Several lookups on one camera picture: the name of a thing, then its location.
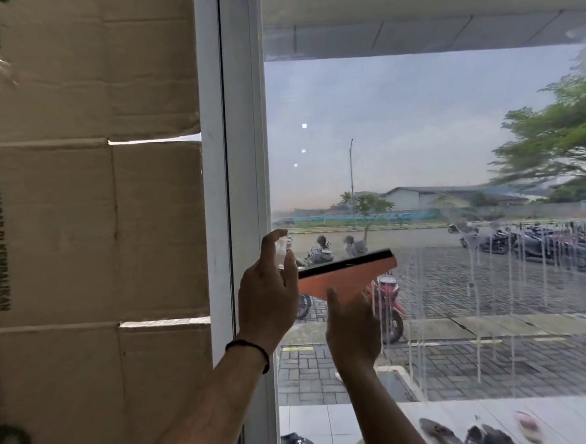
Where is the person's left hand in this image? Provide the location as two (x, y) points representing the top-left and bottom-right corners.
(231, 228), (305, 356)

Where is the person's right hand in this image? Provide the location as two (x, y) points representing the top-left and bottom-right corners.
(323, 283), (385, 377)

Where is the clear spray bottle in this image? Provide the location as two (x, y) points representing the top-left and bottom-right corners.
(273, 234), (298, 272)

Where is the orange window squeegee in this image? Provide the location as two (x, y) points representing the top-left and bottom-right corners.
(295, 248), (400, 305)

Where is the person's left forearm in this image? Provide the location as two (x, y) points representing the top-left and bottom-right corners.
(127, 340), (278, 444)

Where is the person's right forearm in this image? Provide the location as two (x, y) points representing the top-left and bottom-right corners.
(339, 360), (437, 444)

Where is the dark parked motorcycle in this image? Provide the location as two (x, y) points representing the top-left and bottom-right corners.
(294, 234), (335, 270)

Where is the red motorcycle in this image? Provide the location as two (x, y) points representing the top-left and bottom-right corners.
(365, 271), (408, 346)

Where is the grey parked scooter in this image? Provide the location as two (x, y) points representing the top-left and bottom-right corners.
(342, 234), (371, 259)

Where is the black wristband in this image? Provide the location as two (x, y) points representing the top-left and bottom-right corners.
(224, 337), (272, 377)

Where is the small young tree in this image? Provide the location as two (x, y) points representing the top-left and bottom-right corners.
(340, 189), (398, 252)

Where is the motorcycle with rider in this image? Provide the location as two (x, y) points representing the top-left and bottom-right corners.
(447, 218), (483, 251)

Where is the grey roofed building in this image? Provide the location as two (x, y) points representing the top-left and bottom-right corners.
(377, 178), (535, 216)

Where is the brown sandal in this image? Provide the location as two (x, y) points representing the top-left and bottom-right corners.
(418, 415), (467, 444)

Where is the glass door pane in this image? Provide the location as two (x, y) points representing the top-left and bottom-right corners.
(259, 0), (586, 444)

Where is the brown cardboard box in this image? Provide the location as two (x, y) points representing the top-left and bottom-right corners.
(0, 0), (203, 150)
(0, 314), (221, 444)
(0, 130), (214, 333)

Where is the dark sandal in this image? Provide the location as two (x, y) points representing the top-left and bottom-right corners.
(463, 422), (519, 444)

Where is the row of parked motorcycles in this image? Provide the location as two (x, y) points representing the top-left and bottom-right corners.
(477, 219), (586, 279)

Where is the pink sandal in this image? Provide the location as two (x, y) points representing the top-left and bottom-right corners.
(514, 409), (544, 444)

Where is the large green tree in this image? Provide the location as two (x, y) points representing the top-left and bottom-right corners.
(481, 45), (586, 208)

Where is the white porch canopy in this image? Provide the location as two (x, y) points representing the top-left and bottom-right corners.
(261, 0), (586, 64)

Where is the tall street lamp post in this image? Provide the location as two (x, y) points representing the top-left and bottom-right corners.
(346, 138), (359, 216)

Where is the white door frame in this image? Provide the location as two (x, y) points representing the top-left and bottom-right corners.
(191, 0), (289, 444)

